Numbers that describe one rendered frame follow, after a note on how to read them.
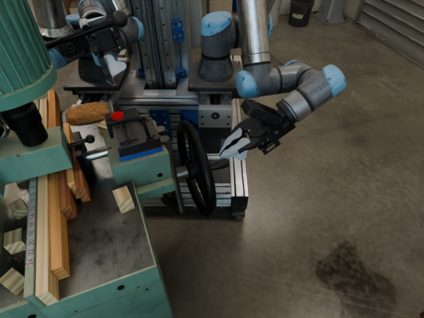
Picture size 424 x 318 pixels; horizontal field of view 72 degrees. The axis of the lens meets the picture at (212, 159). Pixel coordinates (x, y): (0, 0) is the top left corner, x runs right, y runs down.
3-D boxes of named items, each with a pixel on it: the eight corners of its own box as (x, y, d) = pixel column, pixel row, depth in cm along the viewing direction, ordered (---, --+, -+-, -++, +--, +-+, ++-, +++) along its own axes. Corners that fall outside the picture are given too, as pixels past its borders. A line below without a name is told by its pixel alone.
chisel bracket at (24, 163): (76, 172, 66) (62, 144, 60) (6, 190, 62) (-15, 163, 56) (74, 151, 71) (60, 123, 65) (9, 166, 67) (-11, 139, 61)
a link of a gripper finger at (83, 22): (100, 3, 62) (106, 17, 71) (72, 12, 61) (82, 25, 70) (106, 17, 62) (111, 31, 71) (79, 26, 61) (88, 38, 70)
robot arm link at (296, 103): (307, 100, 70) (289, 83, 75) (291, 111, 71) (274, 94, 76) (313, 118, 76) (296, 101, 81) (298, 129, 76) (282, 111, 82)
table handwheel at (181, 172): (181, 125, 100) (204, 207, 101) (122, 140, 95) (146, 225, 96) (200, 109, 72) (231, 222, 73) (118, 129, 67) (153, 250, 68)
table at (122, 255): (204, 263, 62) (204, 250, 58) (51, 322, 54) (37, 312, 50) (142, 108, 102) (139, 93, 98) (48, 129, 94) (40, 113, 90)
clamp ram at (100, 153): (119, 175, 71) (110, 148, 65) (88, 183, 69) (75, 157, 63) (113, 151, 77) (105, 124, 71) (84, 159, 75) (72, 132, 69)
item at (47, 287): (59, 301, 51) (48, 291, 48) (47, 306, 51) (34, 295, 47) (53, 111, 90) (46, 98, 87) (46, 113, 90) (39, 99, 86)
